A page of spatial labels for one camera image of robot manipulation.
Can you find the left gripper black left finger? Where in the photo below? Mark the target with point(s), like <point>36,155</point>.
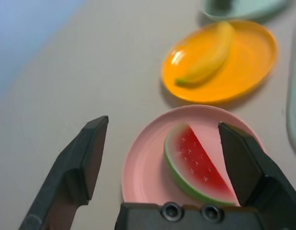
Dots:
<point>73,163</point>

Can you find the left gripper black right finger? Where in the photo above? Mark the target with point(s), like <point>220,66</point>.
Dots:
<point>248,167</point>

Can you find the toy watermelon slice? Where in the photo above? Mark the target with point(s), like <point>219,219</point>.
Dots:
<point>198,163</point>

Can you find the toy yellow banana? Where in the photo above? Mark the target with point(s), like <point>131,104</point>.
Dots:
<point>217,57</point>

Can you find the pink plastic plate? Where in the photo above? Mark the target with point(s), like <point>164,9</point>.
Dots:
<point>148,167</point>

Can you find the yellow plastic plate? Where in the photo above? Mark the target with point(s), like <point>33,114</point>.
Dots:
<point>246,72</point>

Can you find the mint green plastic plate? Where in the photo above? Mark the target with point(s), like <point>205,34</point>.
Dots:
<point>246,12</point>

